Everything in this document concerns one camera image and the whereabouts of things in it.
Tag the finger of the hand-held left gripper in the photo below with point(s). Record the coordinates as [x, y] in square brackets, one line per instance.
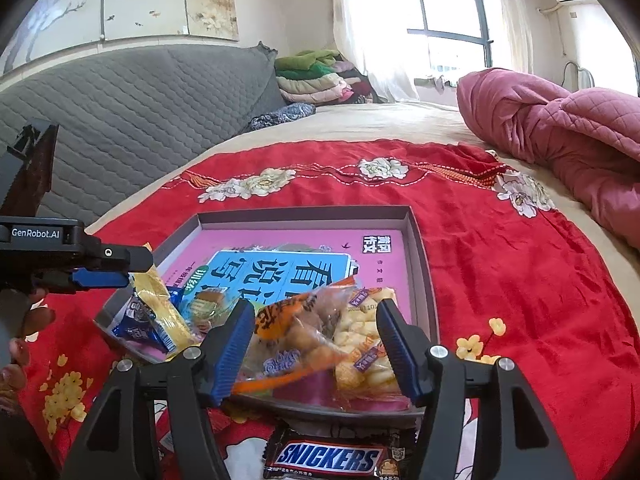
[115, 257]

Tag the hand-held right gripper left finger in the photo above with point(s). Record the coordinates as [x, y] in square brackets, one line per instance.
[232, 355]

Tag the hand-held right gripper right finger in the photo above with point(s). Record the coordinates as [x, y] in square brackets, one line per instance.
[400, 355]

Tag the yellow puffed snack packet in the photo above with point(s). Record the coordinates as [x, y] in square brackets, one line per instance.
[365, 360]

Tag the orange clear pastry packet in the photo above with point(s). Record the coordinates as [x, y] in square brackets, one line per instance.
[295, 340]

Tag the blue cookie packet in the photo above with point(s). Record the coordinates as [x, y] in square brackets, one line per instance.
[137, 322]

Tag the shallow grey cardboard box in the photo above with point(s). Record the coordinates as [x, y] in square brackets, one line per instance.
[424, 280]

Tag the brown chocolate bar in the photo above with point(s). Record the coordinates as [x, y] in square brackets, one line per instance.
[330, 457]

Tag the person's left hand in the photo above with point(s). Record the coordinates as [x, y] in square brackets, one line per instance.
[37, 319]

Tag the small brown cake packet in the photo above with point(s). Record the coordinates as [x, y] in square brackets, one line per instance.
[207, 307]

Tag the pink picture book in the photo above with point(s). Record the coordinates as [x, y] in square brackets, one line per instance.
[300, 245]

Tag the red floral cloth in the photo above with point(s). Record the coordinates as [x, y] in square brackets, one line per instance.
[500, 270]

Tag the grey quilted headboard cover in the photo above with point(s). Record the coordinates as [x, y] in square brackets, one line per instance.
[130, 125]

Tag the dark patterned cloth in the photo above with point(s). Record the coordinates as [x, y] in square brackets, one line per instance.
[280, 117]

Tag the beige bed sheet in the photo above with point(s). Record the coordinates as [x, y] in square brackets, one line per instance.
[400, 120]

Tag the stack of folded clothes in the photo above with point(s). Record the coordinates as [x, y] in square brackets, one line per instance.
[315, 77]

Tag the pink quilted blanket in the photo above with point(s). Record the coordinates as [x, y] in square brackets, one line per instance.
[560, 135]

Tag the white sheer curtain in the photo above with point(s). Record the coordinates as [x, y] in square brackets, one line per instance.
[507, 15]
[370, 30]

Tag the white metal chair back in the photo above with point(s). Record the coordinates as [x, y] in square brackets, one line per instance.
[582, 77]

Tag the dark framed window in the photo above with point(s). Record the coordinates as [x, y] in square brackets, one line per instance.
[450, 15]

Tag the floral wall painting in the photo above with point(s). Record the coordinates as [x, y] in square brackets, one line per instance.
[150, 5]

